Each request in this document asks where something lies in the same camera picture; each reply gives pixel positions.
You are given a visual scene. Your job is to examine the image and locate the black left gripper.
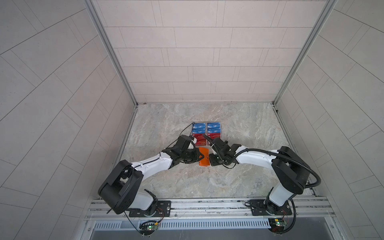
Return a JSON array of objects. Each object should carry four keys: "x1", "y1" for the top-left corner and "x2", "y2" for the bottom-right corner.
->
[{"x1": 178, "y1": 148, "x2": 205, "y2": 164}]

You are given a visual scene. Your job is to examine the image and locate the orange card holder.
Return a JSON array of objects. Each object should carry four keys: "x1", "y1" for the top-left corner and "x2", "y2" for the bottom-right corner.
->
[{"x1": 199, "y1": 147, "x2": 211, "y2": 167}]

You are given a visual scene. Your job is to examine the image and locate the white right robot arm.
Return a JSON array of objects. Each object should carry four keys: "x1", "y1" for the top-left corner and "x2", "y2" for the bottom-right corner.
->
[{"x1": 203, "y1": 134, "x2": 322, "y2": 215}]

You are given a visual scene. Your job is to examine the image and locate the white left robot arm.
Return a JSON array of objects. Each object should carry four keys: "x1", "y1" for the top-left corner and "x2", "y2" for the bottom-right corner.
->
[{"x1": 98, "y1": 135, "x2": 205, "y2": 216}]

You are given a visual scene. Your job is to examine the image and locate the right card stack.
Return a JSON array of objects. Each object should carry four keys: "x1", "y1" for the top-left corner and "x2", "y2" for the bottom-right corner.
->
[{"x1": 207, "y1": 122, "x2": 222, "y2": 139}]

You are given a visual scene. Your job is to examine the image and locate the card stack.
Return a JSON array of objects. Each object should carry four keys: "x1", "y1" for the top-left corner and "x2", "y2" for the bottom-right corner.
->
[
  {"x1": 207, "y1": 122, "x2": 222, "y2": 139},
  {"x1": 191, "y1": 123, "x2": 207, "y2": 147}
]

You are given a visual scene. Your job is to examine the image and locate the left card stack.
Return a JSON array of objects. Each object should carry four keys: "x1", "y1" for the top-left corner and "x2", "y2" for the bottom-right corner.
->
[{"x1": 191, "y1": 123, "x2": 207, "y2": 147}]

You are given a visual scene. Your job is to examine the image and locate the left green circuit board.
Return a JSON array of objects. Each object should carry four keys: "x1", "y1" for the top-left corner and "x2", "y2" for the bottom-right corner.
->
[{"x1": 139, "y1": 221, "x2": 160, "y2": 236}]

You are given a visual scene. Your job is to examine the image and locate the green circuit board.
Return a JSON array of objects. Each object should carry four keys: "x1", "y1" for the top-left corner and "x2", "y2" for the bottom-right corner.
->
[
  {"x1": 139, "y1": 221, "x2": 160, "y2": 236},
  {"x1": 268, "y1": 218, "x2": 288, "y2": 233}
]

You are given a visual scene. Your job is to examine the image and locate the right green circuit board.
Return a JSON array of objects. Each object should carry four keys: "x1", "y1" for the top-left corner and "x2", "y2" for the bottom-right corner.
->
[{"x1": 268, "y1": 218, "x2": 288, "y2": 233}]

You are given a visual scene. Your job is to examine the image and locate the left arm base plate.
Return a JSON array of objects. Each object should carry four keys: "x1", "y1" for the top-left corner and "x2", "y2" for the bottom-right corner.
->
[{"x1": 129, "y1": 200, "x2": 172, "y2": 218}]

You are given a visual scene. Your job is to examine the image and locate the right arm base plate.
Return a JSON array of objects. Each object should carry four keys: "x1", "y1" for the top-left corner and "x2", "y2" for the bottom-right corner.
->
[{"x1": 245, "y1": 200, "x2": 293, "y2": 216}]

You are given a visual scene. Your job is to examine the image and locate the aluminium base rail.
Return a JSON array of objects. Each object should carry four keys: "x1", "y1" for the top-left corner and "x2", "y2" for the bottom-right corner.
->
[{"x1": 85, "y1": 196, "x2": 335, "y2": 221}]

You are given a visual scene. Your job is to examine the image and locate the aluminium corner post left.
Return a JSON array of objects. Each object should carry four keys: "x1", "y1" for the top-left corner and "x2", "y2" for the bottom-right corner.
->
[{"x1": 83, "y1": 0, "x2": 139, "y2": 106}]

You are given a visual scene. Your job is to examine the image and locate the aluminium corner post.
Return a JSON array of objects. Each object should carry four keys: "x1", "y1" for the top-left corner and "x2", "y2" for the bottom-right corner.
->
[
  {"x1": 83, "y1": 0, "x2": 139, "y2": 106},
  {"x1": 272, "y1": 0, "x2": 338, "y2": 105}
]

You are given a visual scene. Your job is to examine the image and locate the aluminium corner post right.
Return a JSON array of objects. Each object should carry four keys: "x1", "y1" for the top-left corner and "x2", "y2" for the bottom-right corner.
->
[{"x1": 272, "y1": 0, "x2": 338, "y2": 105}]

